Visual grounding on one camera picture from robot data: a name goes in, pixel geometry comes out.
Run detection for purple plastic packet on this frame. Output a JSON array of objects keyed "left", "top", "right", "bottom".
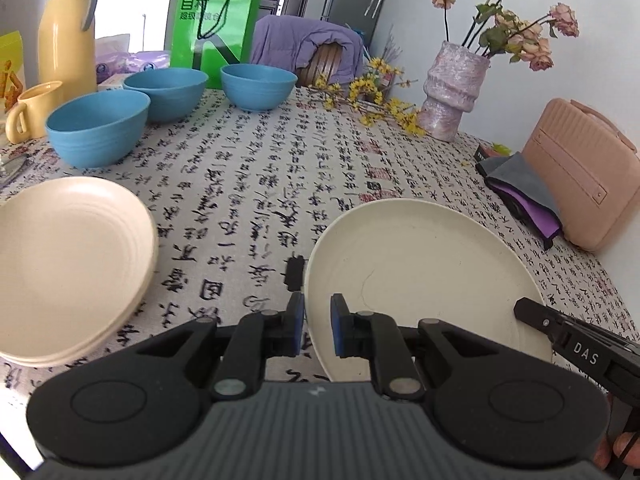
[{"left": 95, "top": 35, "right": 173, "bottom": 83}]

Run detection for small dark box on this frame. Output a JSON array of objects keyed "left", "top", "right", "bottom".
[{"left": 475, "top": 143, "right": 512, "bottom": 162}]

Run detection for pink hard case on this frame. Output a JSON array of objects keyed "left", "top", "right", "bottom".
[{"left": 521, "top": 98, "right": 640, "bottom": 252}]

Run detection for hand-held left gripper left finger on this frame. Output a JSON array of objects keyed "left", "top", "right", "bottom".
[{"left": 132, "top": 290, "right": 307, "bottom": 402}]

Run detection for yellow mug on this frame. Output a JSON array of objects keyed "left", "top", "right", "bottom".
[{"left": 5, "top": 81, "right": 63, "bottom": 145}]

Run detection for black-framed glasses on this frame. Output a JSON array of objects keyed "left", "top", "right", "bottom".
[{"left": 0, "top": 155, "right": 31, "bottom": 186}]

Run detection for person's right hand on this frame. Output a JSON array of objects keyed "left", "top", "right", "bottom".
[{"left": 592, "top": 430, "right": 640, "bottom": 478}]

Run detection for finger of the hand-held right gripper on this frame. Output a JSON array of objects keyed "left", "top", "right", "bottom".
[{"left": 514, "top": 297, "right": 640, "bottom": 351}]

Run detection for dried pink roses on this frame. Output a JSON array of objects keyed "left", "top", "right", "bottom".
[{"left": 427, "top": 0, "right": 580, "bottom": 72}]

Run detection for yellow thermos jug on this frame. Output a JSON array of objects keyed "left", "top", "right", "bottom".
[{"left": 37, "top": 0, "right": 99, "bottom": 96}]

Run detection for wooden chair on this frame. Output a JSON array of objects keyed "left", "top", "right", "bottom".
[{"left": 295, "top": 42, "right": 351, "bottom": 88}]

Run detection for calligraphy printed tablecloth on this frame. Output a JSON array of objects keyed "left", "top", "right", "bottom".
[{"left": 0, "top": 72, "right": 640, "bottom": 411}]

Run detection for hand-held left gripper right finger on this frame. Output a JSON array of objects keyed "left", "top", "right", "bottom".
[{"left": 330, "top": 293, "right": 501, "bottom": 402}]

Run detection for grey cloth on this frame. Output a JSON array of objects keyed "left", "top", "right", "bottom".
[{"left": 475, "top": 152, "right": 561, "bottom": 221}]

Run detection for pink textured vase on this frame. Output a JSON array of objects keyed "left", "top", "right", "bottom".
[{"left": 417, "top": 41, "right": 492, "bottom": 142}]

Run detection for cream plate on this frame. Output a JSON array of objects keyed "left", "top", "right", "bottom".
[
  {"left": 304, "top": 198, "right": 554, "bottom": 383},
  {"left": 0, "top": 176, "right": 159, "bottom": 361},
  {"left": 0, "top": 275, "right": 155, "bottom": 367}
]

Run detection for green shopping bag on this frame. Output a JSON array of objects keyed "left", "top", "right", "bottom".
[{"left": 170, "top": 0, "right": 264, "bottom": 90}]

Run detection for yellow flower branch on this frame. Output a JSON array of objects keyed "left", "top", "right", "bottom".
[{"left": 307, "top": 57, "right": 426, "bottom": 137}]

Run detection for yellow printed box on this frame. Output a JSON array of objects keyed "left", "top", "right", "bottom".
[{"left": 0, "top": 30, "right": 27, "bottom": 116}]

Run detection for purple jacket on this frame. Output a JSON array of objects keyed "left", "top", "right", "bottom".
[{"left": 250, "top": 15, "right": 366, "bottom": 86}]

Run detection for blue bowl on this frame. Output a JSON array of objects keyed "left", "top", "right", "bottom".
[
  {"left": 46, "top": 91, "right": 151, "bottom": 168},
  {"left": 221, "top": 63, "right": 298, "bottom": 112},
  {"left": 123, "top": 69, "right": 208, "bottom": 122}
]

